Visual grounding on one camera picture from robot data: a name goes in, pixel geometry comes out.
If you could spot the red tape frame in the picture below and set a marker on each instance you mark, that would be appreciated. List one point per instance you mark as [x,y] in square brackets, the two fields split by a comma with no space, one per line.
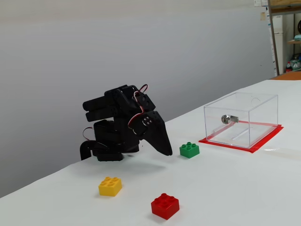
[265,139]

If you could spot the green lego brick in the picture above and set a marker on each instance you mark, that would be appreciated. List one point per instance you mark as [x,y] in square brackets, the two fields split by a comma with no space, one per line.
[189,151]

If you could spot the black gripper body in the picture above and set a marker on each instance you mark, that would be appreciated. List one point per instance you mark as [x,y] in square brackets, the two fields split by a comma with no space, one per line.
[157,128]

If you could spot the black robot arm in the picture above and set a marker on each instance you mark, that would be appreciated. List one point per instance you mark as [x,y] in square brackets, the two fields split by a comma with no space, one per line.
[117,131]

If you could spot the red capped soda bottle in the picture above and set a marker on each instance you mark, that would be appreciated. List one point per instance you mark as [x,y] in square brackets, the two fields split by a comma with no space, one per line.
[289,68]

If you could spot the tan paper tag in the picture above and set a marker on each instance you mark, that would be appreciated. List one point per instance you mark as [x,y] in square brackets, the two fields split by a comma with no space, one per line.
[263,16]

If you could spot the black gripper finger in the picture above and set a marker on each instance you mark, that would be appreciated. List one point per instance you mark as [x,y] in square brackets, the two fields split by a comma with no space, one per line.
[142,128]
[165,143]

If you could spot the red lego brick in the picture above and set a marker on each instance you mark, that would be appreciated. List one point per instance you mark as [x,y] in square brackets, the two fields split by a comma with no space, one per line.
[164,208]

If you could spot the white paper labels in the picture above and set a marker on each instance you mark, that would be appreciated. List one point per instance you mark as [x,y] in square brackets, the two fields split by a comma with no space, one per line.
[259,2]

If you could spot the silver metal cam lock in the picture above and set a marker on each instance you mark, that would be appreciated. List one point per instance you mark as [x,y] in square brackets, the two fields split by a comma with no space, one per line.
[225,119]

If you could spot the green plastic package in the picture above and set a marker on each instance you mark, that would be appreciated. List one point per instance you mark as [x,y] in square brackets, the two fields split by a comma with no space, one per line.
[296,63]

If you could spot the white cabinet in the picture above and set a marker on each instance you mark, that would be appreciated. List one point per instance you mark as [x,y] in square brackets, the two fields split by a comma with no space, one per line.
[278,47]

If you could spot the metal shelf rack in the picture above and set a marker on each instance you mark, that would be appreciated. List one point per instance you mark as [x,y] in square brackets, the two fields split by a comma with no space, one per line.
[287,9]

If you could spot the transparent plastic box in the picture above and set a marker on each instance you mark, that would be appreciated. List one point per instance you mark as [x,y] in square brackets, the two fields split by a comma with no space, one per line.
[225,134]

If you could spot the teal round item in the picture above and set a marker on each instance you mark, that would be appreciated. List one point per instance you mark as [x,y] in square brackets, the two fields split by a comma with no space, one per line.
[298,37]

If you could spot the black table clamp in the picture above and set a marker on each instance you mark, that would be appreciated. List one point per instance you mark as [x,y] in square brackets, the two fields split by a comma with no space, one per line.
[84,150]

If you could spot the orange wooden table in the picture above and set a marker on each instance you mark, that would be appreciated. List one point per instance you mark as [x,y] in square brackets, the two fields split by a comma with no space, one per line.
[291,75]

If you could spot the yellow lego brick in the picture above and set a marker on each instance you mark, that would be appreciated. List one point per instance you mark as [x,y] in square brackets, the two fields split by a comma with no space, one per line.
[110,188]

